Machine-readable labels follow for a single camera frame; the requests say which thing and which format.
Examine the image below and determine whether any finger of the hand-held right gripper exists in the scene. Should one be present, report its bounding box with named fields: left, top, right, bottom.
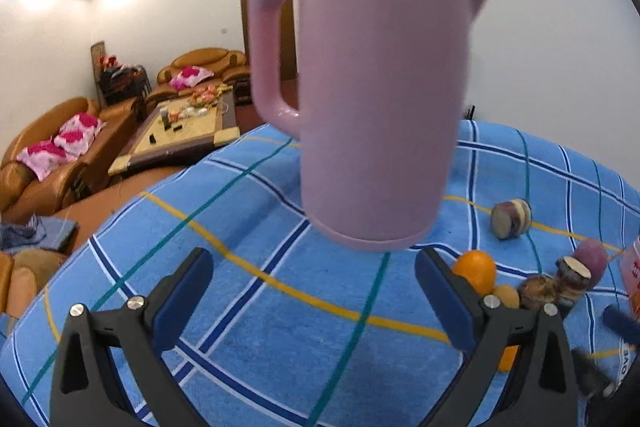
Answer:
left=601, top=304, right=640, bottom=348
left=571, top=348, right=617, bottom=400

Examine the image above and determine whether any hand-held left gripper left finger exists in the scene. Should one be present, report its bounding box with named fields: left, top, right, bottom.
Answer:
left=49, top=247, right=215, bottom=427

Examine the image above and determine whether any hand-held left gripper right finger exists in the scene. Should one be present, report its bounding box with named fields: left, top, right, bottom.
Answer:
left=414, top=247, right=586, bottom=427

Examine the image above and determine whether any large orange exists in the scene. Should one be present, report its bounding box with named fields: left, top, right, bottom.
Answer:
left=452, top=250, right=497, bottom=298

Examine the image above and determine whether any pink metal tin box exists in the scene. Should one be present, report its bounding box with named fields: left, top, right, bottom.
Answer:
left=619, top=234, right=640, bottom=323

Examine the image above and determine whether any small yellow fruit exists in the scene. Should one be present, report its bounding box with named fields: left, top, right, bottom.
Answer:
left=492, top=284, right=521, bottom=310

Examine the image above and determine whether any whole purple radish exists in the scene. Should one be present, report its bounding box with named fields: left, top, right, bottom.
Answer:
left=572, top=238, right=609, bottom=290

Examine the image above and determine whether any small orange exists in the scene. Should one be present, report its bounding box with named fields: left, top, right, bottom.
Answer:
left=497, top=344, right=521, bottom=373

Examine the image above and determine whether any brown sweet potato piece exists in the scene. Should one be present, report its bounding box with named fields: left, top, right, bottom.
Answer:
left=517, top=274, right=560, bottom=312

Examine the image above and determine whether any halved purple radish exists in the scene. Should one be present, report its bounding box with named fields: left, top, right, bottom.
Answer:
left=490, top=198, right=532, bottom=239

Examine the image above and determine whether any pink plastic kettle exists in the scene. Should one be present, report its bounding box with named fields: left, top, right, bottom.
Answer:
left=248, top=0, right=497, bottom=253

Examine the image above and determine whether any blue checked blanket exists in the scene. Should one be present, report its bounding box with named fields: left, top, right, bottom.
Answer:
left=0, top=119, right=640, bottom=427

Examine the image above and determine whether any wooden coffee table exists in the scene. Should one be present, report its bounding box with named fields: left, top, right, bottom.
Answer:
left=109, top=92, right=240, bottom=175

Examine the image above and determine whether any blue cloth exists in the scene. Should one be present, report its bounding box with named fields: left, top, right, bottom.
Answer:
left=0, top=214, right=48, bottom=253

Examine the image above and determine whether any long brown leather sofa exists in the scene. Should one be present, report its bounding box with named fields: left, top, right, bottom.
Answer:
left=0, top=97, right=138, bottom=228

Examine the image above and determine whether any pink flowered cushion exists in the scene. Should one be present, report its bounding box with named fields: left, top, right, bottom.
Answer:
left=169, top=66, right=213, bottom=92
left=16, top=139, right=81, bottom=182
left=54, top=113, right=107, bottom=158

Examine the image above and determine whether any pile of snacks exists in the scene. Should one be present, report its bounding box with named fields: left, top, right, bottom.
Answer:
left=189, top=86, right=231, bottom=108

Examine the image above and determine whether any black side stool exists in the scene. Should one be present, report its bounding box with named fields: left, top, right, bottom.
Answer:
left=234, top=77, right=252, bottom=108

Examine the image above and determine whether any dark shelf with red items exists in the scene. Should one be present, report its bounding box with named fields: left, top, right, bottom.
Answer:
left=91, top=41, right=151, bottom=108

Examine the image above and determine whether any brown leather armchair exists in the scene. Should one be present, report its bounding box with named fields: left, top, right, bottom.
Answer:
left=145, top=48, right=251, bottom=108

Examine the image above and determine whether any brown wooden door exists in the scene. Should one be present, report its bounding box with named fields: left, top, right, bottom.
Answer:
left=239, top=0, right=296, bottom=82

